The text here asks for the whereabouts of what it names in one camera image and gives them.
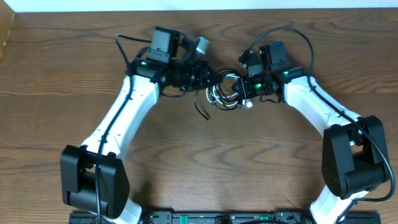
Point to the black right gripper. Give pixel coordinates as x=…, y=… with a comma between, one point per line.
x=245, y=90

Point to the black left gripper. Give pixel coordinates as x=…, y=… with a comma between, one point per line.
x=204, y=73

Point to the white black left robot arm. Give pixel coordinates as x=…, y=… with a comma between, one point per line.
x=93, y=176

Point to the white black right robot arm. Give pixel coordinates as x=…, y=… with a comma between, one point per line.
x=354, y=153

